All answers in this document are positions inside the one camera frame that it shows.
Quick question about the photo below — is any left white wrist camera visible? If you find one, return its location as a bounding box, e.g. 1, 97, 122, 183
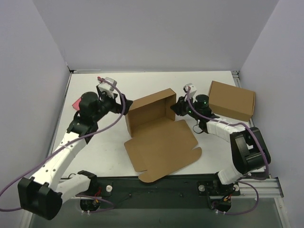
96, 76, 117, 98

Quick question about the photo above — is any folded brown cardboard box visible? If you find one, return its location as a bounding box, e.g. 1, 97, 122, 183
209, 81, 256, 122

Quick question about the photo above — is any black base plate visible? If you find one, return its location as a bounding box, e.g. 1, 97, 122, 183
80, 174, 240, 211

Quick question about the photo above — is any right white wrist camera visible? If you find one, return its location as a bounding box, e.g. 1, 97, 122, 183
183, 83, 197, 101

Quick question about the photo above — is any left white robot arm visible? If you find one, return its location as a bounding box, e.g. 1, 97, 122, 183
18, 85, 133, 220

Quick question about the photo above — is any aluminium frame rail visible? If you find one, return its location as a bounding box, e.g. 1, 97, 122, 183
238, 178, 284, 198

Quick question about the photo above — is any brown cardboard box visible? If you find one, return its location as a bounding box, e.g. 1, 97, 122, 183
209, 81, 256, 122
124, 88, 202, 183

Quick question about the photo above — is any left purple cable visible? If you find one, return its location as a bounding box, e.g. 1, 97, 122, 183
0, 77, 126, 212

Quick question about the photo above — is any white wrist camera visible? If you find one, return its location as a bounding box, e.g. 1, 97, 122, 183
96, 76, 117, 98
183, 83, 197, 101

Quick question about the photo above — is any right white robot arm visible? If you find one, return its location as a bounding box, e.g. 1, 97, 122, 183
171, 95, 271, 185

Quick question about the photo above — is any small pink box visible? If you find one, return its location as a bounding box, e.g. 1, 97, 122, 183
72, 97, 81, 111

